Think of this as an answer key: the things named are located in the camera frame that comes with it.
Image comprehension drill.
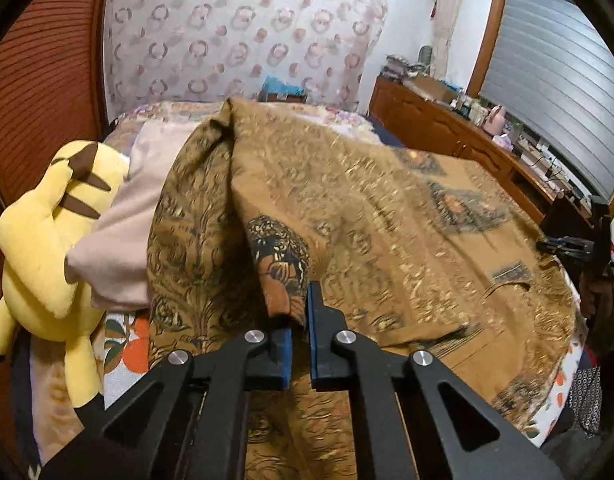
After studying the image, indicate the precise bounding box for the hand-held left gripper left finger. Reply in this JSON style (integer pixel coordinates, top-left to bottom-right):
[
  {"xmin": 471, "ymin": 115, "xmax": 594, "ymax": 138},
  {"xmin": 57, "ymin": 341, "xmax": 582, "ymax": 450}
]
[{"xmin": 37, "ymin": 327, "xmax": 294, "ymax": 480}]

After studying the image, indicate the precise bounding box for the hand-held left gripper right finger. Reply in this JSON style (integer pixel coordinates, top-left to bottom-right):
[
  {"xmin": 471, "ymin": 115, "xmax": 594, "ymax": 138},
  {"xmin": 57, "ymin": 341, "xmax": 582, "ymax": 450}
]
[{"xmin": 306, "ymin": 281, "xmax": 568, "ymax": 480}]

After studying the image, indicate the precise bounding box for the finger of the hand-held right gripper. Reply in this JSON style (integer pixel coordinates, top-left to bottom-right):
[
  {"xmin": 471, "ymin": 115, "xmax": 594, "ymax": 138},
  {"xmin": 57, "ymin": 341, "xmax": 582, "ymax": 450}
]
[{"xmin": 536, "ymin": 236, "xmax": 595, "ymax": 262}]

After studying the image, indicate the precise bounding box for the brown patterned garment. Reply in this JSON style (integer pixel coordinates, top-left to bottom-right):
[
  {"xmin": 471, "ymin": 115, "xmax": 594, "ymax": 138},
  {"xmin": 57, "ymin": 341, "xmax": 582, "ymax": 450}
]
[{"xmin": 147, "ymin": 96, "xmax": 578, "ymax": 480}]

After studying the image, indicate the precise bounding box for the pile of folded clothes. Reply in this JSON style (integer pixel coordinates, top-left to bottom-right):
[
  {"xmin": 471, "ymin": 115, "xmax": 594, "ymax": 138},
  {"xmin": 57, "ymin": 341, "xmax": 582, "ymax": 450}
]
[{"xmin": 384, "ymin": 54, "xmax": 431, "ymax": 82}]

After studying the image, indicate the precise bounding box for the person's right hand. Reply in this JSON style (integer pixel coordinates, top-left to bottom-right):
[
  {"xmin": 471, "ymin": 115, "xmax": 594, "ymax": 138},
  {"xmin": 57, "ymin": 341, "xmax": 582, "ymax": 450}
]
[{"xmin": 578, "ymin": 271, "xmax": 614, "ymax": 323}]

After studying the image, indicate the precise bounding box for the dark chair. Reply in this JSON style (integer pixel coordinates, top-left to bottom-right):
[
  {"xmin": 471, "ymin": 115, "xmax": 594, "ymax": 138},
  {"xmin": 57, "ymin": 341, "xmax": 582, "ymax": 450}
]
[{"xmin": 539, "ymin": 195, "xmax": 594, "ymax": 242}]

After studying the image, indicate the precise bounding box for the pink thermos bottle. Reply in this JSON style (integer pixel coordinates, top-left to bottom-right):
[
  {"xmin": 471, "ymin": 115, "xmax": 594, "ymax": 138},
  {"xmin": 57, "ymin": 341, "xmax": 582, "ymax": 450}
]
[{"xmin": 483, "ymin": 105, "xmax": 506, "ymax": 135}]

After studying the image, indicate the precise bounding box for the person's dark clothing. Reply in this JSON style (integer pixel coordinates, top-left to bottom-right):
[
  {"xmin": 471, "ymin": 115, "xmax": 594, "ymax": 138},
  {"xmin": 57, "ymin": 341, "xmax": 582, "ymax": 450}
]
[{"xmin": 541, "ymin": 305, "xmax": 614, "ymax": 480}]

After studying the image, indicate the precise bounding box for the orange floral bed sheet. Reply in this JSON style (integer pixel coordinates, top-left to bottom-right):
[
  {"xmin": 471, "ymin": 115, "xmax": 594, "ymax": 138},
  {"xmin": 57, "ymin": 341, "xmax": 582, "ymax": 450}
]
[{"xmin": 29, "ymin": 307, "xmax": 585, "ymax": 476}]

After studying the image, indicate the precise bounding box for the group of small bottles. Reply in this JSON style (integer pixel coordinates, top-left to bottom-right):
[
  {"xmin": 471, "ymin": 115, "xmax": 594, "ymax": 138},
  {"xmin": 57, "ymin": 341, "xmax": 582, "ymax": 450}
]
[{"xmin": 451, "ymin": 92, "xmax": 488, "ymax": 124}]

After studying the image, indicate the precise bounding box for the wooden sideboard cabinet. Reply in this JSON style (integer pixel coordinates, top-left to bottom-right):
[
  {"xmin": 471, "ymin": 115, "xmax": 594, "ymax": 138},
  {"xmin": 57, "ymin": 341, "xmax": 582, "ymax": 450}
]
[{"xmin": 369, "ymin": 76, "xmax": 595, "ymax": 227}]

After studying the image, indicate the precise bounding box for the cardboard box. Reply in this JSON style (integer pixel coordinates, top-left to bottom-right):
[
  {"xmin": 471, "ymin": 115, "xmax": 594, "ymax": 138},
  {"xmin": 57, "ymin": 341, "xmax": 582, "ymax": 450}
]
[{"xmin": 404, "ymin": 75, "xmax": 460, "ymax": 104}]

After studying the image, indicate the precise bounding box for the beige pillow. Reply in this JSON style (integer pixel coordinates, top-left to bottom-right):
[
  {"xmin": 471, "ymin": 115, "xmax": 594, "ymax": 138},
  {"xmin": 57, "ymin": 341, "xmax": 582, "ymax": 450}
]
[{"xmin": 64, "ymin": 120, "xmax": 218, "ymax": 314}]

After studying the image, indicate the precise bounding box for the pink floral quilt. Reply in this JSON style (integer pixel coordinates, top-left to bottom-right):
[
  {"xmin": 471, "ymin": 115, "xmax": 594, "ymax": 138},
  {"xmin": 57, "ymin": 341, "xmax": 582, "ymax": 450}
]
[{"xmin": 104, "ymin": 100, "xmax": 390, "ymax": 161}]

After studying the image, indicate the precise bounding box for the brown box with teal cloth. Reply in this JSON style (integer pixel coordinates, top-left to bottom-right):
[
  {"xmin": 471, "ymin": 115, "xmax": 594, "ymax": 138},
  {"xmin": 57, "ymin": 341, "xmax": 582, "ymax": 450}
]
[{"xmin": 259, "ymin": 76, "xmax": 308, "ymax": 106}]

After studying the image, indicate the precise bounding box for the white tied curtain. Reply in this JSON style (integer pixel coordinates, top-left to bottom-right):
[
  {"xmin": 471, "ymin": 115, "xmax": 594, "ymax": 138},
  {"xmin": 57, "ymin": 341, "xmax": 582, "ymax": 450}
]
[{"xmin": 427, "ymin": 0, "xmax": 468, "ymax": 79}]

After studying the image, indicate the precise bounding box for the yellow plush toy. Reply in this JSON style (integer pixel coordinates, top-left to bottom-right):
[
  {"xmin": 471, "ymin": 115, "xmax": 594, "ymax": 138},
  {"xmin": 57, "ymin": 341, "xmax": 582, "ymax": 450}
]
[{"xmin": 0, "ymin": 140, "xmax": 131, "ymax": 409}]

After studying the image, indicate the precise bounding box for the circle patterned curtain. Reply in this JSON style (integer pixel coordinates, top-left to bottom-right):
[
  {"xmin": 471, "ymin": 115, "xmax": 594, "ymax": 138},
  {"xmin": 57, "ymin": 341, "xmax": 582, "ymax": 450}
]
[{"xmin": 103, "ymin": 0, "xmax": 390, "ymax": 117}]

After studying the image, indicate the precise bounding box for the wooden louvered wardrobe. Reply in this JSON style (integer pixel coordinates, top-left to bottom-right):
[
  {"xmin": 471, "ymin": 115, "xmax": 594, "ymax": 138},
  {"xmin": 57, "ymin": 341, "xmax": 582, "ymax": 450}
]
[{"xmin": 0, "ymin": 0, "xmax": 115, "ymax": 321}]

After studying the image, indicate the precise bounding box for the wooden window frame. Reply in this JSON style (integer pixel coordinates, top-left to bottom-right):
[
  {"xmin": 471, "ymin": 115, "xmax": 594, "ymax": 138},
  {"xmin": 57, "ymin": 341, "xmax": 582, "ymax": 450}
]
[{"xmin": 466, "ymin": 0, "xmax": 614, "ymax": 111}]

